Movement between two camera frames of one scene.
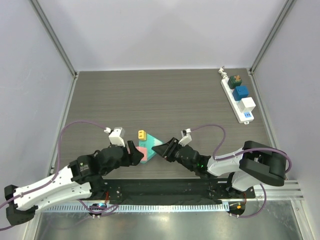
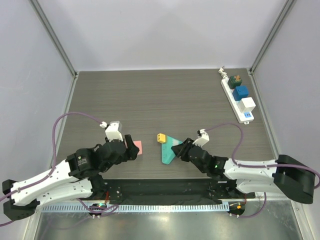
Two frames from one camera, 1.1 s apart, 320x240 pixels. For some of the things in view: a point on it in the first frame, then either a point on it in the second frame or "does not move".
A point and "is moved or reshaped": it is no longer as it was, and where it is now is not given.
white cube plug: [246, 104] does not move
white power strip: [243, 117] does not move
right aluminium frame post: [287, 7] does not move
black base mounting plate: [169, 191] does not move
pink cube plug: [144, 150] to [138, 144]
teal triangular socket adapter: [150, 142] is moved or reshaped
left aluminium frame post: [54, 38] does not move
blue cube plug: [239, 92] does not move
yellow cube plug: [142, 135] to [161, 138]
